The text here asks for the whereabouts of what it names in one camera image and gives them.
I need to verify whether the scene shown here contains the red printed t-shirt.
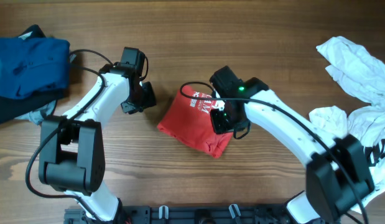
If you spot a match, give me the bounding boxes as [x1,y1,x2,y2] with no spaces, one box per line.
[157,86,233,159]

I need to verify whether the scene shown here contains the white garment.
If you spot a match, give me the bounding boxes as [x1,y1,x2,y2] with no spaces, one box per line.
[309,36,385,205]

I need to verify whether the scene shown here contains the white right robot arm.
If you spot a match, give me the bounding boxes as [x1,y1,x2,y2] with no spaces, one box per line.
[210,76,374,223]

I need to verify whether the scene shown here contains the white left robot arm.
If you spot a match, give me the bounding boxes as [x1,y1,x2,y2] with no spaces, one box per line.
[34,62,156,223]

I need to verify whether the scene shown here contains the blue folded garment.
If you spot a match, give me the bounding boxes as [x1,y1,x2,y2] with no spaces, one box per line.
[0,37,70,100]

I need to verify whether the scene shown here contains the black folded garment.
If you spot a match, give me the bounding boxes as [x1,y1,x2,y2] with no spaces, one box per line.
[0,24,50,124]

